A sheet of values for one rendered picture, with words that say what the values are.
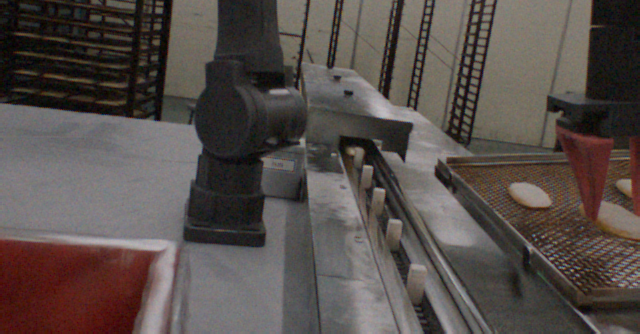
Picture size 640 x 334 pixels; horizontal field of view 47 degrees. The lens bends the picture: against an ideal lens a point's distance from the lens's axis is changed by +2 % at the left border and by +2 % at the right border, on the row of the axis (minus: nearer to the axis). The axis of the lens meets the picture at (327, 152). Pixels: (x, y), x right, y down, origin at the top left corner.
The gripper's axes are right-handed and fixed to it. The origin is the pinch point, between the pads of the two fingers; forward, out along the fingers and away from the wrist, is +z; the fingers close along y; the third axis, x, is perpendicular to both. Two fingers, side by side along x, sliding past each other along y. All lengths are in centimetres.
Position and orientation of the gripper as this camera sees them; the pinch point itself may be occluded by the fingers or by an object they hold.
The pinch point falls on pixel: (616, 208)
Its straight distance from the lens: 64.1
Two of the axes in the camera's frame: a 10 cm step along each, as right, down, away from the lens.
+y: 10.0, -0.2, 0.5
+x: -0.5, -2.0, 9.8
